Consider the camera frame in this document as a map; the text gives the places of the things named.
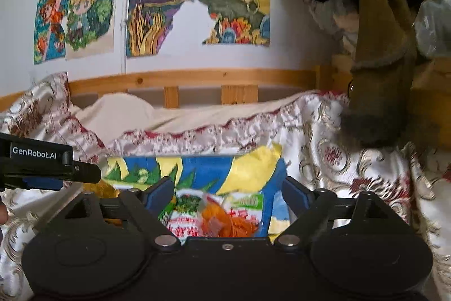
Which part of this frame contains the clear plastic bag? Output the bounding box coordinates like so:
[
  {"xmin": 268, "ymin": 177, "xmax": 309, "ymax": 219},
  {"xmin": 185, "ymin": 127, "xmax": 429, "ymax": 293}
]
[{"xmin": 414, "ymin": 0, "xmax": 451, "ymax": 60}]

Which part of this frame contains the orange-haired girl wall drawing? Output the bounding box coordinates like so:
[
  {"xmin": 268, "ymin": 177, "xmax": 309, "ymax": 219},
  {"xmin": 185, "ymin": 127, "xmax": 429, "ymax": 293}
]
[{"xmin": 33, "ymin": 0, "xmax": 71, "ymax": 65}]

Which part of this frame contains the cream bed sheet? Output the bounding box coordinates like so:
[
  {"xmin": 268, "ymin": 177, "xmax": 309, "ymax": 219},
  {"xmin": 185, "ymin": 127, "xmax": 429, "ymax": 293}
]
[{"xmin": 74, "ymin": 93, "xmax": 311, "ymax": 144}]

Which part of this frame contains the yellow blue snack bag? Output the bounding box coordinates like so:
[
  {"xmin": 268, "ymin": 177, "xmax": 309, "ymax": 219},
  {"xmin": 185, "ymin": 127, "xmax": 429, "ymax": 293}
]
[{"xmin": 93, "ymin": 181, "xmax": 124, "ymax": 227}]

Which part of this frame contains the white green pickle packet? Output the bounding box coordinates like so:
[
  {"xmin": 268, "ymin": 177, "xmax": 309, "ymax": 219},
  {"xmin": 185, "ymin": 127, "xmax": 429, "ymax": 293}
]
[{"xmin": 158, "ymin": 189, "xmax": 265, "ymax": 238}]

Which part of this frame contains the swirly night wall drawing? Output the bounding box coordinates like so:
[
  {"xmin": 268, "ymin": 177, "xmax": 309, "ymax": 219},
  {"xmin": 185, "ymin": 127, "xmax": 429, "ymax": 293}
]
[{"xmin": 126, "ymin": 0, "xmax": 198, "ymax": 58}]

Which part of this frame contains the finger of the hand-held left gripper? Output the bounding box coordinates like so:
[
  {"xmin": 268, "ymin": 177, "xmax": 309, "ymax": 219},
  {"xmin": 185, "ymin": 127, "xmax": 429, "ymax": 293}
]
[
  {"xmin": 0, "ymin": 177, "xmax": 65, "ymax": 192},
  {"xmin": 73, "ymin": 161, "xmax": 102, "ymax": 184}
]

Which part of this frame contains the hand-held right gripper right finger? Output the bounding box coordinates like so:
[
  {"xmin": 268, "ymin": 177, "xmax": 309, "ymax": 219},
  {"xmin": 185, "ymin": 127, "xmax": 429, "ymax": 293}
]
[{"xmin": 271, "ymin": 176, "xmax": 395, "ymax": 250}]

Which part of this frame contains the floral satin blanket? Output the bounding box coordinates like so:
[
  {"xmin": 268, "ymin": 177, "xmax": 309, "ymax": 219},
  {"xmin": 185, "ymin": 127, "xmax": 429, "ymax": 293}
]
[{"xmin": 0, "ymin": 72, "xmax": 451, "ymax": 301}]

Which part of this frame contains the white wall pipe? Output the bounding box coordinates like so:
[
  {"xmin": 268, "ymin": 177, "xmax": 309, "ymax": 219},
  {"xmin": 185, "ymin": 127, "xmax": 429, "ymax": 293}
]
[{"xmin": 120, "ymin": 0, "xmax": 132, "ymax": 73}]

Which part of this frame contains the olive brown suede boot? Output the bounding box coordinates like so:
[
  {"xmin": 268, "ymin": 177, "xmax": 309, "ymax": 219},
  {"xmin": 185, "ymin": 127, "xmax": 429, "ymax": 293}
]
[{"xmin": 340, "ymin": 0, "xmax": 418, "ymax": 148}]

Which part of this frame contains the colourful drawing tray liner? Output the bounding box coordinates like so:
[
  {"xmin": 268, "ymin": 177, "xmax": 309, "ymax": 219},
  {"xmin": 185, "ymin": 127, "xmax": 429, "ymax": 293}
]
[{"xmin": 106, "ymin": 143, "xmax": 288, "ymax": 238}]

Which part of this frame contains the blond child wall drawing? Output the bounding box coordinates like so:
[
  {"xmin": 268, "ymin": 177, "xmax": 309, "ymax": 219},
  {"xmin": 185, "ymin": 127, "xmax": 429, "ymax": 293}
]
[{"xmin": 65, "ymin": 0, "xmax": 118, "ymax": 61}]

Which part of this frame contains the orange red snack packet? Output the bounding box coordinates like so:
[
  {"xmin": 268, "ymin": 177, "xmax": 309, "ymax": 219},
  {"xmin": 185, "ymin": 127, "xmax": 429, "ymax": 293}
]
[{"xmin": 199, "ymin": 195, "xmax": 261, "ymax": 238}]

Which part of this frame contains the patterned hanging cloth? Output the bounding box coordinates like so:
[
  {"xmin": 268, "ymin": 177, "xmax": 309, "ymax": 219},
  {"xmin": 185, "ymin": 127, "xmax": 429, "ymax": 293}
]
[{"xmin": 285, "ymin": 0, "xmax": 362, "ymax": 55}]

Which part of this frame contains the metal tray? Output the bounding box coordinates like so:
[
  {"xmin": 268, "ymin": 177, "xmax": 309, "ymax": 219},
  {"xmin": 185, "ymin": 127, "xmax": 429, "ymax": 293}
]
[{"xmin": 68, "ymin": 144, "xmax": 294, "ymax": 238}]

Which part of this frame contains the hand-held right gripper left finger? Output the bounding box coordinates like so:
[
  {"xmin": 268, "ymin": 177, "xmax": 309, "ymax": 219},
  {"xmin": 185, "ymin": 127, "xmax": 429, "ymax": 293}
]
[{"xmin": 60, "ymin": 176, "xmax": 182, "ymax": 250}]

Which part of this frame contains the wooden bed frame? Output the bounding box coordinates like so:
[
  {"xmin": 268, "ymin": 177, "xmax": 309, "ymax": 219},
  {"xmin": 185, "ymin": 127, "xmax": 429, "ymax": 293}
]
[{"xmin": 0, "ymin": 68, "xmax": 353, "ymax": 111}]

